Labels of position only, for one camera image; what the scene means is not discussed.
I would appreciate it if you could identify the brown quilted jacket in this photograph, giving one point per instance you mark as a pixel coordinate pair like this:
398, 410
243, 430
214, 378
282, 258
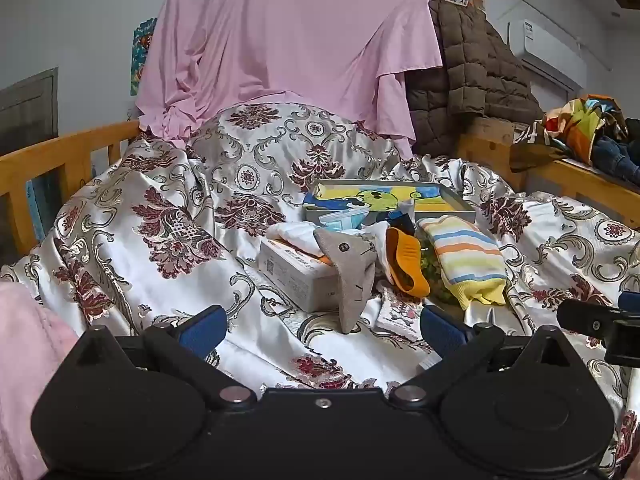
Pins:
475, 60

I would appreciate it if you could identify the wooden bed frame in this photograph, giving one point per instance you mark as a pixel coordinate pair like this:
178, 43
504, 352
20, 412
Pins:
565, 175

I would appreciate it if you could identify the white tissue box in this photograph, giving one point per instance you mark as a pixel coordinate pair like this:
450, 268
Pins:
295, 275

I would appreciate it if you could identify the white air conditioner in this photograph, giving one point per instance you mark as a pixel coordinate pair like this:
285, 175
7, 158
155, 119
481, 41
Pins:
550, 50

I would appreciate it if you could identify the floral satin bedspread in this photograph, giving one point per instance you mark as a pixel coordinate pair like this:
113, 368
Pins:
150, 270

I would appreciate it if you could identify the white sock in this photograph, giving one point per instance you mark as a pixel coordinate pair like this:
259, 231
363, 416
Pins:
295, 232
377, 250

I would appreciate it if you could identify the pink bed sheet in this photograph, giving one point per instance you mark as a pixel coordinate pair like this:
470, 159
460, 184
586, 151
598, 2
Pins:
290, 35

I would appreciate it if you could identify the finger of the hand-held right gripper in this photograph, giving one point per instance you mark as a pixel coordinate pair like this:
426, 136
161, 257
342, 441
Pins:
625, 350
590, 320

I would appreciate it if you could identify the grey sock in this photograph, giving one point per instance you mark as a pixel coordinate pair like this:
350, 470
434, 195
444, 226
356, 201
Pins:
350, 280

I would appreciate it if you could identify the colourful patterned cloth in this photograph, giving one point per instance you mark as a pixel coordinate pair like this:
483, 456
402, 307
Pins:
580, 120

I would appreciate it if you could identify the blue face mask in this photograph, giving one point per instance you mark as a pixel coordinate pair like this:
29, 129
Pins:
345, 220

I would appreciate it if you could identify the white cartoon printed pouch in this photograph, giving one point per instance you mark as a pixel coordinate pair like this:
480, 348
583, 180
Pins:
397, 312

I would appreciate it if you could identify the grey cartoon-lined tray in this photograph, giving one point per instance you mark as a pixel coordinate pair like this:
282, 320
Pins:
350, 199

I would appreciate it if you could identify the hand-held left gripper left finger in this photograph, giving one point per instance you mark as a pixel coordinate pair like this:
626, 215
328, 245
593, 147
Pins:
200, 332

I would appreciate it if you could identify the black sock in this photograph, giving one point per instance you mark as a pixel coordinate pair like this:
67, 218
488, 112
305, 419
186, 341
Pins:
402, 225

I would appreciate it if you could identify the orange cloth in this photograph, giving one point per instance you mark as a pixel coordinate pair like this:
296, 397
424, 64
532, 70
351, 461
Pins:
407, 260

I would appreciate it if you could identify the brown printed cloth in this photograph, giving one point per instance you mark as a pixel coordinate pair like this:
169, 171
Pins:
530, 147

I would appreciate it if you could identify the bag of green pieces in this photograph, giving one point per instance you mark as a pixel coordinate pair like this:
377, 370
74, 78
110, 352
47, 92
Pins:
435, 277

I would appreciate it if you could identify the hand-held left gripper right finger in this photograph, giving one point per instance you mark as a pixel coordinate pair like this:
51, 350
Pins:
442, 332

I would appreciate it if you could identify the yellow cloth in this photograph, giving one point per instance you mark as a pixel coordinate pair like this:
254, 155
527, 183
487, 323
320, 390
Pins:
465, 255

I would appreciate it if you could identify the blue jeans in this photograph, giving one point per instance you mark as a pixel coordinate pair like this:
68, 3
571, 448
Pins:
615, 155

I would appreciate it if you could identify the pink fleece garment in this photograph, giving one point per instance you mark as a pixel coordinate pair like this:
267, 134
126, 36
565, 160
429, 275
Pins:
25, 385

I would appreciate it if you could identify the blue wall poster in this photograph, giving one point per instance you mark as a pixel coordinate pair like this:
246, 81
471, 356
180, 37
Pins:
140, 55

